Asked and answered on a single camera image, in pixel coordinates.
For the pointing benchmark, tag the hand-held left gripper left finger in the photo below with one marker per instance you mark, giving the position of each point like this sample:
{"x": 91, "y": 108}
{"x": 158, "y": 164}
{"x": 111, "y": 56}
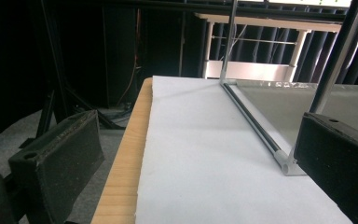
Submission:
{"x": 59, "y": 152}

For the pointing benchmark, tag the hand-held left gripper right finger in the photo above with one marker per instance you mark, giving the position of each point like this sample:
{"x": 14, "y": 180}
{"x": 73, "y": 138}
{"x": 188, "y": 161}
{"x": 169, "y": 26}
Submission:
{"x": 338, "y": 168}

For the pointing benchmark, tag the black metal stand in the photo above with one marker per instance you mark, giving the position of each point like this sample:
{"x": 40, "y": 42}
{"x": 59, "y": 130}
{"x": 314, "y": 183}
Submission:
{"x": 62, "y": 77}

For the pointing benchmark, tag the clear rack with metal poles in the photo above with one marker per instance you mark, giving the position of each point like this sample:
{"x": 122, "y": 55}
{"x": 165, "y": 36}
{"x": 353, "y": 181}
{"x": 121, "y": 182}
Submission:
{"x": 279, "y": 102}

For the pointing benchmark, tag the white table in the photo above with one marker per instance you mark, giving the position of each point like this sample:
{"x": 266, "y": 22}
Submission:
{"x": 261, "y": 62}

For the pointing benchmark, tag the white table mat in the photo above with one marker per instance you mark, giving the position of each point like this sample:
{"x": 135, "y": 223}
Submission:
{"x": 205, "y": 149}

